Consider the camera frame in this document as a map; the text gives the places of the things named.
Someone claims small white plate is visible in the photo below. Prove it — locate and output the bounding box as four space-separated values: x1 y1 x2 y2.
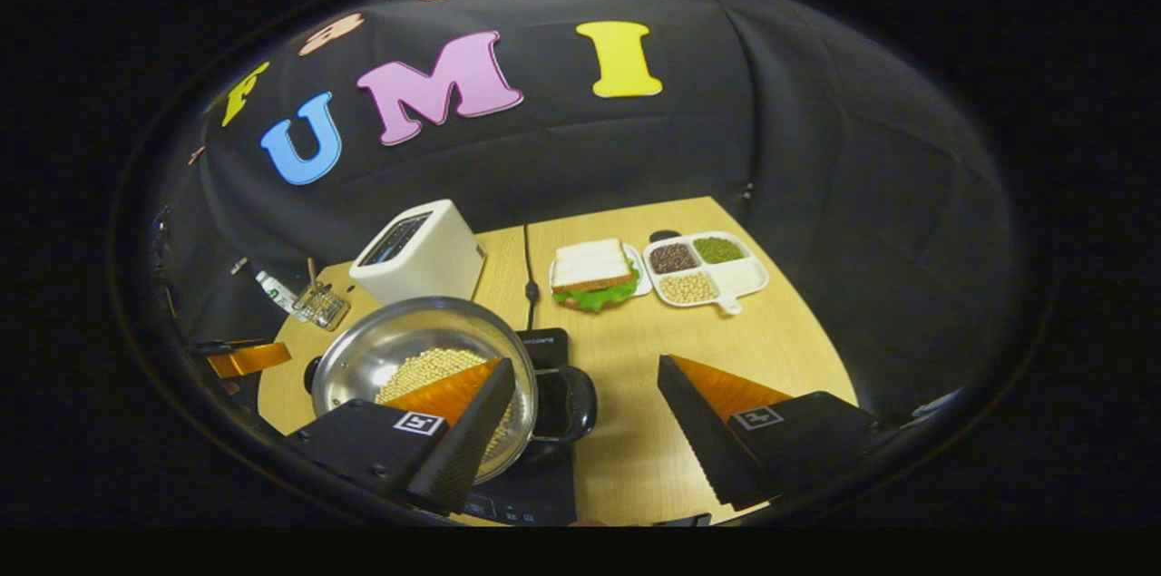
548 242 654 309

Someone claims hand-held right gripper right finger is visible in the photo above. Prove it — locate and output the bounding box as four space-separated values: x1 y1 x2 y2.
658 355 881 509

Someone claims white divided dish with beans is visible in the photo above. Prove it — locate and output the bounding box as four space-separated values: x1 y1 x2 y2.
642 231 770 316

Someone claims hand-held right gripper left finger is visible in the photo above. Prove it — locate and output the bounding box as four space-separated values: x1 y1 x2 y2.
286 357 518 513

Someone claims black induction cooktop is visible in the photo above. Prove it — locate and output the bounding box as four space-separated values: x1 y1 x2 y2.
463 327 581 527

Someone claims white toaster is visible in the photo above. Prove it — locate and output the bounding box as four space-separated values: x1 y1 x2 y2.
349 200 486 307

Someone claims white drink bottle green label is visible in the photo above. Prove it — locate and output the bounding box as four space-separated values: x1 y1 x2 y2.
254 270 300 314

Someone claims steel pot with black handles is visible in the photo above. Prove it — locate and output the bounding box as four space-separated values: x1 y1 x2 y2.
304 296 598 486

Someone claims black power cable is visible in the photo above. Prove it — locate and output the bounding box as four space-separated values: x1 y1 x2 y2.
522 225 542 332

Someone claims pile of yellow soybeans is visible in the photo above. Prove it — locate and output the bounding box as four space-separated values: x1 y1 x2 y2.
375 347 513 464

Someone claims wire mesh utensil basket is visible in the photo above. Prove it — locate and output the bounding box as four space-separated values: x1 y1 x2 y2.
292 281 351 332

